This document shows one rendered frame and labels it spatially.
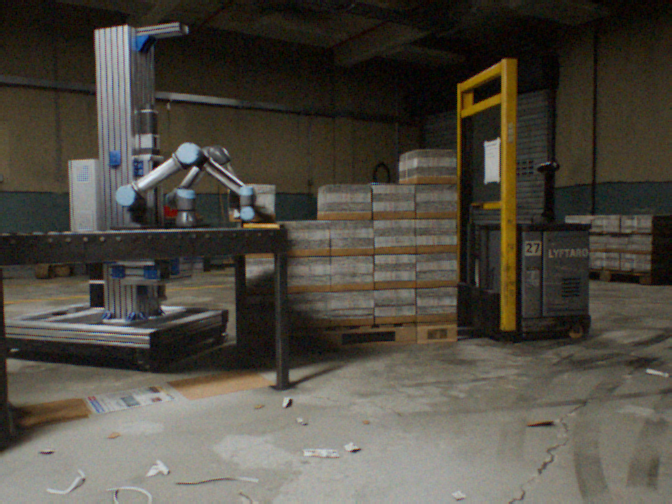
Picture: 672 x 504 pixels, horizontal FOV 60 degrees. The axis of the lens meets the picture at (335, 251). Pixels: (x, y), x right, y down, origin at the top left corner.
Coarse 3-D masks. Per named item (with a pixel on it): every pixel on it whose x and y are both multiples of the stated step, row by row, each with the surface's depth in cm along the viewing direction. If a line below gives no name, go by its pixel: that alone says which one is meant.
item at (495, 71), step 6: (492, 66) 391; (498, 66) 384; (486, 72) 400; (492, 72) 392; (498, 72) 385; (474, 78) 419; (480, 78) 410; (486, 78) 401; (492, 78) 401; (462, 84) 439; (468, 84) 429; (474, 84) 420; (480, 84) 419; (462, 90) 440; (468, 90) 438
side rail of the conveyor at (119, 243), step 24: (0, 240) 222; (24, 240) 226; (48, 240) 231; (72, 240) 236; (96, 240) 241; (120, 240) 246; (144, 240) 251; (168, 240) 257; (192, 240) 263; (216, 240) 269; (240, 240) 275; (264, 240) 282; (0, 264) 222; (24, 264) 227
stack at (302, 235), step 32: (256, 224) 364; (288, 224) 369; (320, 224) 372; (352, 224) 377; (384, 224) 382; (320, 256) 380; (352, 256) 378; (384, 256) 383; (384, 288) 385; (256, 320) 368; (320, 320) 376; (256, 352) 368
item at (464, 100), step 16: (464, 96) 446; (464, 128) 445; (464, 144) 445; (464, 160) 446; (464, 176) 447; (464, 192) 447; (464, 208) 448; (464, 224) 449; (464, 240) 450; (464, 256) 450; (464, 272) 451
